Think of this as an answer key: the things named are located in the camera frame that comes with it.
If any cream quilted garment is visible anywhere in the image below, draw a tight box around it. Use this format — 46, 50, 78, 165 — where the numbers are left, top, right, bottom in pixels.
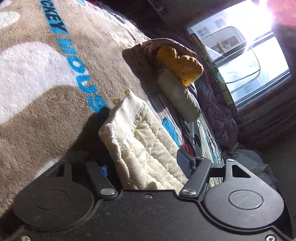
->
98, 89, 188, 193

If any purple crumpled quilt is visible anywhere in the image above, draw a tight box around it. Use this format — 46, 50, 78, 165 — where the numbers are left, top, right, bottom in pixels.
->
194, 73, 238, 150

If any white and cream bedding pile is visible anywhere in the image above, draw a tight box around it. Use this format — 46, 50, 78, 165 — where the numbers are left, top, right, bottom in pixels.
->
224, 143, 278, 191

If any beige folded garment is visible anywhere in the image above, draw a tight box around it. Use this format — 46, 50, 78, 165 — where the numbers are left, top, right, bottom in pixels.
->
157, 69, 201, 122

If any colourful alphabet foam mat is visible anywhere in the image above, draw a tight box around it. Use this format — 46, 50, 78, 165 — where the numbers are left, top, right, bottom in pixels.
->
189, 33, 241, 125

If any mustard yellow folded garment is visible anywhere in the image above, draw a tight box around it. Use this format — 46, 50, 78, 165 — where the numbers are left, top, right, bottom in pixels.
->
156, 45, 204, 87

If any Mickey Mouse fleece blanket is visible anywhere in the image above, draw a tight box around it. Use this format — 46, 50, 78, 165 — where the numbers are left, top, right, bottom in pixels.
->
0, 0, 225, 218

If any window with frame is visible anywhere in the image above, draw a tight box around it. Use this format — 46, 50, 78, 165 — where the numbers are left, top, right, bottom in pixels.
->
187, 1, 291, 109

